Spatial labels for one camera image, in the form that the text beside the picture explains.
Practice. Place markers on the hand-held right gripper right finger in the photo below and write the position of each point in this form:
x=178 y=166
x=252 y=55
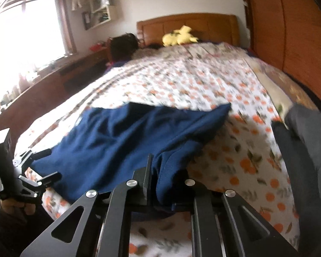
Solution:
x=203 y=219

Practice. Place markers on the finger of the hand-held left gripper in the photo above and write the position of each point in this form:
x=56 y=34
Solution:
x=36 y=156
x=46 y=180

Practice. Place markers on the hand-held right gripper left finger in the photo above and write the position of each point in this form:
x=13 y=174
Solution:
x=141 y=182

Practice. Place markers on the navy blue suit jacket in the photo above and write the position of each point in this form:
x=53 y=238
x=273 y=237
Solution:
x=117 y=150

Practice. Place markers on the person's left hand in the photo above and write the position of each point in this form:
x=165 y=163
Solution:
x=18 y=206

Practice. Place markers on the wooden desk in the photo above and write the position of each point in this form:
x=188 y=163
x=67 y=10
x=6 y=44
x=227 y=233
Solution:
x=56 y=83

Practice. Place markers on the orange floral bedsheet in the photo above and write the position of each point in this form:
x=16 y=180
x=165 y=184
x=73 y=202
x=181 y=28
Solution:
x=190 y=91

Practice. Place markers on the dark grey cloth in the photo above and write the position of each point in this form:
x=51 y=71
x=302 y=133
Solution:
x=307 y=166

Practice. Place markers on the dark brown chair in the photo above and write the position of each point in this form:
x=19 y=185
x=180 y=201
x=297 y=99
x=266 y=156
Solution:
x=123 y=46

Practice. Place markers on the yellow plush toy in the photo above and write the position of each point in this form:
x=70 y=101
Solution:
x=178 y=37

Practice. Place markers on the beige patterned quilt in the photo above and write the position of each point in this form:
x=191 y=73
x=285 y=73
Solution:
x=272 y=72

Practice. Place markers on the wooden bed headboard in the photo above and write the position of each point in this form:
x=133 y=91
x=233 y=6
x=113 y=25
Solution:
x=203 y=28

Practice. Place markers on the wooden slatted wardrobe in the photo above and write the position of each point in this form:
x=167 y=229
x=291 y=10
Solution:
x=289 y=32

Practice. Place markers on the window with wooden frame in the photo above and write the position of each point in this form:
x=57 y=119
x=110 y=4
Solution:
x=24 y=37

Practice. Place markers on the white wall shelf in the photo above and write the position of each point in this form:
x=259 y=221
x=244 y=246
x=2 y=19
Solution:
x=100 y=10

